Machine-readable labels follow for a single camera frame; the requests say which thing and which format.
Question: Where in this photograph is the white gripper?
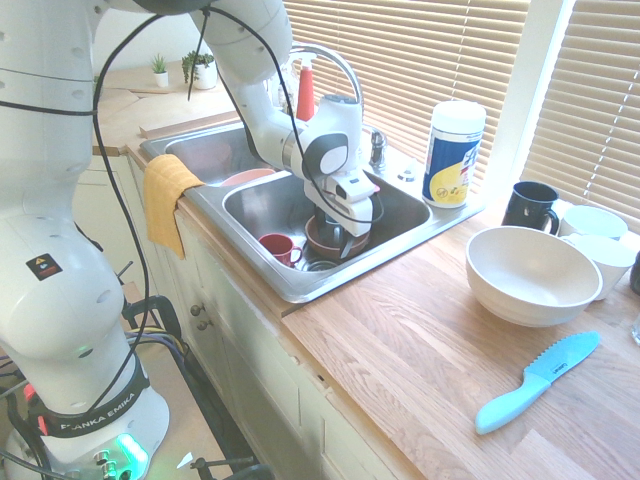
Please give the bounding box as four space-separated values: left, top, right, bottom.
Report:
303 191 377 239

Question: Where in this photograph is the metal sink drain strainer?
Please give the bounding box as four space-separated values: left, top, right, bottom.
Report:
301 256 342 274

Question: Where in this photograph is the stainless steel double sink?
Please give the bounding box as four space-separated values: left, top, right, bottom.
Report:
138 118 487 306

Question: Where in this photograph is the light blue plastic knife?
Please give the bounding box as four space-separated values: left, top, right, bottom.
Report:
474 330 602 437

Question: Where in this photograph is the grey ceramic mug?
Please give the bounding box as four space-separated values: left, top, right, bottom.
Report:
313 211 347 247

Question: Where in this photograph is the brown wooden bowl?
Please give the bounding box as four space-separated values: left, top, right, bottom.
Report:
304 214 373 262

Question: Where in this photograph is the red enamel mug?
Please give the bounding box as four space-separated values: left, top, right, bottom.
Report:
257 232 305 268

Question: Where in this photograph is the chrome side sprayer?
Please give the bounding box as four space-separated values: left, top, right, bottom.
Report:
368 126 391 171

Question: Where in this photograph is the pink plate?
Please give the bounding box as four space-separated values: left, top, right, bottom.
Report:
219 167 278 189

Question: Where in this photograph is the red dish soap bottle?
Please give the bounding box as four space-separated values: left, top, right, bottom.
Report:
293 53 317 123

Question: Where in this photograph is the disinfecting wipes canister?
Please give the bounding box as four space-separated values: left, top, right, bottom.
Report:
420 99 488 210

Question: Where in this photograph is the chrome arched faucet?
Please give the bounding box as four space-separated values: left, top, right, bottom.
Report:
288 42 366 109

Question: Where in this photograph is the yellow dish cloth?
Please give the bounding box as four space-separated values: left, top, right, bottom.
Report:
142 153 207 261

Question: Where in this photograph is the white kitchen cabinet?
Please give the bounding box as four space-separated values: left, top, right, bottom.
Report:
72 148 417 480

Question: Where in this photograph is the black C-clamp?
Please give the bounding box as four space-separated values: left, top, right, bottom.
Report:
121 294 182 352

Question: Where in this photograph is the black mug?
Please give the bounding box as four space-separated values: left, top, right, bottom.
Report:
500 180 561 237

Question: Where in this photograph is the wide beige window blind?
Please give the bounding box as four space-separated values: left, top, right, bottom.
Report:
281 0 532 189

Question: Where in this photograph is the trailing plant in white pot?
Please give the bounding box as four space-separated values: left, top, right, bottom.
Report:
180 49 220 92

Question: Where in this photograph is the large cream bowl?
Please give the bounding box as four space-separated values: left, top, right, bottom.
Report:
465 225 604 329

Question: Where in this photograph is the small spiky potted plant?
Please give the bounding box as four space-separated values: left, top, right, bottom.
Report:
149 53 172 89

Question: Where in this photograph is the white cup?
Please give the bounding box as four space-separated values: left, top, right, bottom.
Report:
558 204 630 242

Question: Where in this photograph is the black clamp with screw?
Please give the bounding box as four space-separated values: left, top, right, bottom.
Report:
189 455 277 480

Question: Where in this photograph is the white tapered bowl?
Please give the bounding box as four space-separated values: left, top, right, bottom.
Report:
563 233 637 302

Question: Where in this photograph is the narrow beige window blind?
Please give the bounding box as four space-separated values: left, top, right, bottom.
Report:
519 0 640 234

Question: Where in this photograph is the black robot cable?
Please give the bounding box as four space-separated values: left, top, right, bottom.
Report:
0 3 387 417

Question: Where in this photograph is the coloured wire bundle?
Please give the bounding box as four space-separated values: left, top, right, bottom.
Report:
124 326 190 358

